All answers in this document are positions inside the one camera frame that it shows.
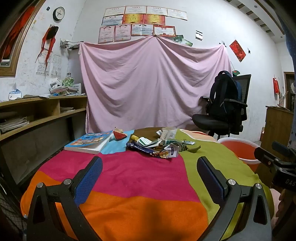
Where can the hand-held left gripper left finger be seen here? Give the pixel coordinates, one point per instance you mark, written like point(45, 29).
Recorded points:
point(90, 178)

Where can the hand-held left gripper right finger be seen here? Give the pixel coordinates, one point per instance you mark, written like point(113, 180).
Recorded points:
point(210, 180)

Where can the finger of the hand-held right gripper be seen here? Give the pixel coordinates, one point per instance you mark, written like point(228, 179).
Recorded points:
point(281, 148)
point(264, 156)

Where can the orange plastic basin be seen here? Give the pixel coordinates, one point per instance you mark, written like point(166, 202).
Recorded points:
point(240, 150)

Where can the green vegetable scraps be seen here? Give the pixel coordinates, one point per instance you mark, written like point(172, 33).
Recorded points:
point(192, 148)

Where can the white blue carton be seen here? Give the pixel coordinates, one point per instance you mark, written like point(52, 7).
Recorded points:
point(172, 151)

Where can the red triangular wrapper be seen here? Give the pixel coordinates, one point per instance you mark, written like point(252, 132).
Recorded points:
point(119, 135)

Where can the green white carton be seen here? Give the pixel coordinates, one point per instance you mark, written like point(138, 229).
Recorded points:
point(166, 141)

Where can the blue snack wrapper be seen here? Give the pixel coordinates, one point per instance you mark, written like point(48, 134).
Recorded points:
point(143, 150)

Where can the white green tube yellow cap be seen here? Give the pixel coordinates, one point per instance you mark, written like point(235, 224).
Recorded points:
point(138, 139)

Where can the white printed packet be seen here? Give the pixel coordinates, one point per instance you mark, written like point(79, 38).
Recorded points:
point(168, 134)

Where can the white tissue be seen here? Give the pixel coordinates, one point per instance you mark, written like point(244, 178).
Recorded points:
point(159, 132)

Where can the person's right hand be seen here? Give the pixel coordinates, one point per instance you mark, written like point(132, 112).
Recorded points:
point(283, 201)

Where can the orange white cardboard box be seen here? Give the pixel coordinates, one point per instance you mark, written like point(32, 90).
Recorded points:
point(262, 134)

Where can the wooden cabinet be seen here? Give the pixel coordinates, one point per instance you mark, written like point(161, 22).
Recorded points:
point(277, 125)

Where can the colourful patchwork blanket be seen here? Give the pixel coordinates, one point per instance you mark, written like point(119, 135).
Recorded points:
point(138, 176)

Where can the black office chair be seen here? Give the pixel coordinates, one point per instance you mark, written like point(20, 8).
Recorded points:
point(212, 121)

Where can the dark blue backpack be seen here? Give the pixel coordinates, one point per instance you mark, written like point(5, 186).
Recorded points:
point(223, 97)

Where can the wooden shelf unit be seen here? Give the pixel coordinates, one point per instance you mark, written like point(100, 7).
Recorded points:
point(46, 120)

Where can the small pile of papers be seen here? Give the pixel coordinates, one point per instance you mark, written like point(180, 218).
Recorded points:
point(67, 109)

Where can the stack of books and papers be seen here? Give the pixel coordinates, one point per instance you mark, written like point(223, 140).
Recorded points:
point(62, 90)

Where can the stack of grey papers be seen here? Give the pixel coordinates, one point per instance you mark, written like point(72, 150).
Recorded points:
point(13, 124)

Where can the brown paper sheet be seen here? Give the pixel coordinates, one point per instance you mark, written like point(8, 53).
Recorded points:
point(34, 96)

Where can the glass jar green contents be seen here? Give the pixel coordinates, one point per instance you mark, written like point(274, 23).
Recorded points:
point(68, 80)

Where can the blue white tissue box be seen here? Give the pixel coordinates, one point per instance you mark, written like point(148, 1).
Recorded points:
point(15, 93)

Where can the pink hanging bed sheet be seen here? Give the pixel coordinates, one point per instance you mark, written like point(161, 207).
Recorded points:
point(150, 81)

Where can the person's blue patterned clothing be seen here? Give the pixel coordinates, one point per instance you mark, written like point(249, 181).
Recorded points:
point(288, 27)

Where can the green photo print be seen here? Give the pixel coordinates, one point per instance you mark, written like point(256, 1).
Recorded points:
point(187, 42)
point(177, 38)

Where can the red black hanging ornament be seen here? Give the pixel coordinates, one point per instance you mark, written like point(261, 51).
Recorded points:
point(49, 37)

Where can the wooden framed mirror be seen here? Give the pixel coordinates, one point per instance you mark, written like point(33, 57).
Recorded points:
point(19, 46)

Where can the dark wooden frame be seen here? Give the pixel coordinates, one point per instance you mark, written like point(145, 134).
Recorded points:
point(288, 92)

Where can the red hanging wall decoration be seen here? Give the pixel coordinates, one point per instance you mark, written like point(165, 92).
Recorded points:
point(276, 85)

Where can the red diamond wall poster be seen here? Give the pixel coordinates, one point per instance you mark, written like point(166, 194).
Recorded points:
point(237, 50)

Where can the white wall chart sheet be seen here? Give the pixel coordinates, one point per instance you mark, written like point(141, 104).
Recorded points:
point(56, 66)
point(43, 66)

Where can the black white wall sticker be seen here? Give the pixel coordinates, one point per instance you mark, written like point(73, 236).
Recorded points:
point(199, 34)

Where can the group of wall certificates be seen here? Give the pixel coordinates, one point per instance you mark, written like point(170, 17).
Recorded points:
point(138, 18)

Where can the round wall clock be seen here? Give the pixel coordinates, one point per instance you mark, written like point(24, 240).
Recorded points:
point(58, 13)

